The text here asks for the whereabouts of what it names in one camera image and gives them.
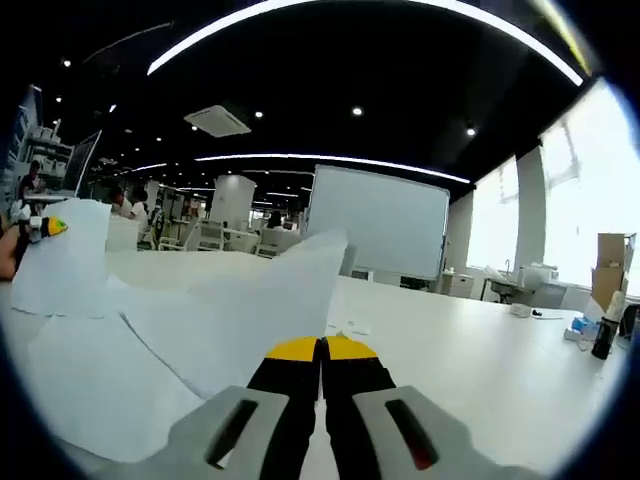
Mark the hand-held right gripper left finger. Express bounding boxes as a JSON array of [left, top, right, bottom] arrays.
[[169, 335, 321, 480]]

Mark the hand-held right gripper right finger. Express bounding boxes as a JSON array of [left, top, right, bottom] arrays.
[[319, 335, 541, 480]]

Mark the single white paper sheet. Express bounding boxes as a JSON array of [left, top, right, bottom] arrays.
[[9, 198, 111, 319], [119, 228, 351, 401]]

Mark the person's left hand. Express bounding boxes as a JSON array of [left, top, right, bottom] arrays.
[[0, 230, 19, 280]]

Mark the computer monitor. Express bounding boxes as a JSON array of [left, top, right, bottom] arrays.
[[62, 129, 104, 194]]

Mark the white table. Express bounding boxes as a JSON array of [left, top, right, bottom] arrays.
[[0, 249, 636, 480]]

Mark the frosted desk divider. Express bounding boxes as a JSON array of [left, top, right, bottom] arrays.
[[339, 244, 359, 277]]

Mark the large whiteboard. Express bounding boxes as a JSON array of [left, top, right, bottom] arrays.
[[307, 164, 450, 281]]

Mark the white pillar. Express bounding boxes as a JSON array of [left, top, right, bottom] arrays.
[[214, 174, 256, 226]]

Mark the ceiling air conditioner vent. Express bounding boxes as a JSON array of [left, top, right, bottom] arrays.
[[183, 104, 253, 138]]

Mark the curved ceiling strip light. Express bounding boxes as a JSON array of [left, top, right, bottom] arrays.
[[194, 153, 471, 184], [147, 0, 586, 86]]

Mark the side counter with faucet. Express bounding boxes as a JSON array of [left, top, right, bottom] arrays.
[[487, 259, 566, 306]]

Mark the blue tissue pack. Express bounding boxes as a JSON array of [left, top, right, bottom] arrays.
[[564, 317, 601, 341]]

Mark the black container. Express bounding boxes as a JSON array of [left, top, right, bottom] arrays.
[[591, 289, 626, 360]]

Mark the cardboard box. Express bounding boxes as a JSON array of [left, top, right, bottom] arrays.
[[591, 232, 632, 311]]

